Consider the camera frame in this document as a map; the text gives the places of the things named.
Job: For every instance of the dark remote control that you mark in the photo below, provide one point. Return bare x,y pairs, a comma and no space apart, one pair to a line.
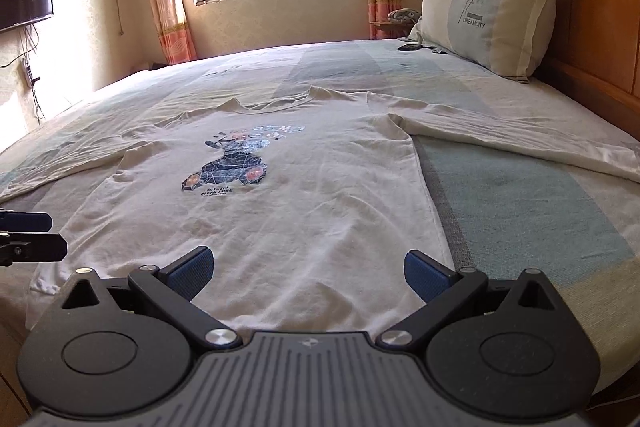
410,47

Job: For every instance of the large patchwork pillow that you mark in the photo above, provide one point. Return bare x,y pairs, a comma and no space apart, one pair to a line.
480,17

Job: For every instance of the pale pillow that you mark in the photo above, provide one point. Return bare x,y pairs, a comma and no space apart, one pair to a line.
416,31

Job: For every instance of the bed with patchwork sheet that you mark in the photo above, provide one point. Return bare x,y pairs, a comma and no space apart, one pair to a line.
500,207

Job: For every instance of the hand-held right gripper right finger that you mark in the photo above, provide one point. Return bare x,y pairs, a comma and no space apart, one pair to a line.
430,279

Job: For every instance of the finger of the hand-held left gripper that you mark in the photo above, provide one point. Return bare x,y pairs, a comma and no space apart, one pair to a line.
35,248
27,222

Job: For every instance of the white printed sweatshirt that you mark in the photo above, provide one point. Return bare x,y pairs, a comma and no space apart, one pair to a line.
300,217

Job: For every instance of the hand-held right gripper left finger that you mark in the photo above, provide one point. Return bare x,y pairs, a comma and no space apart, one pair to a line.
190,274

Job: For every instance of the wooden bedside table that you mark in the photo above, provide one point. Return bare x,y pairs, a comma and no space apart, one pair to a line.
387,29

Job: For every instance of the grey cloth bundle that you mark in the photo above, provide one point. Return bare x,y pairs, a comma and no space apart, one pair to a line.
404,16

